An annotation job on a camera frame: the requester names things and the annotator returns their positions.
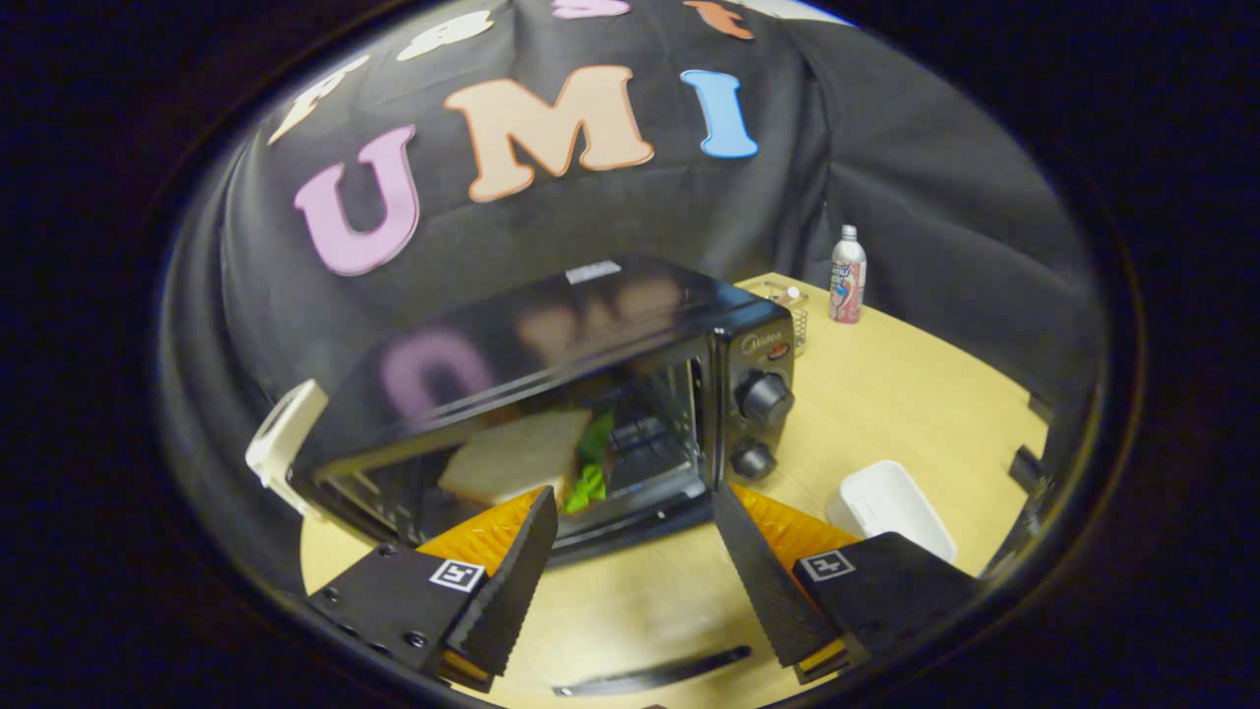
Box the silver printed bottle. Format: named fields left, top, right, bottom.
left=829, top=225, right=868, bottom=325

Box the white rectangular tray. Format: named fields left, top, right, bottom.
left=825, top=460, right=958, bottom=564

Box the white bread lettuce sandwich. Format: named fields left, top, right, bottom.
left=438, top=409, right=617, bottom=515

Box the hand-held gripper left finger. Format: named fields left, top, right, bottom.
left=305, top=484, right=559, bottom=693

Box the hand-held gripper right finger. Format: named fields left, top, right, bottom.
left=711, top=481, right=982, bottom=686

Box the black table clamp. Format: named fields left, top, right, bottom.
left=1008, top=445, right=1050, bottom=495

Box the clear glass jar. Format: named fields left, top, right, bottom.
left=753, top=283, right=810, bottom=357

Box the black toaster oven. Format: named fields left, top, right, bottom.
left=285, top=254, right=796, bottom=700

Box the black backdrop cloth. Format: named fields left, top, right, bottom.
left=157, top=0, right=1108, bottom=592

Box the white pop-up toaster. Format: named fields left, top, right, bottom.
left=244, top=379, right=329, bottom=518

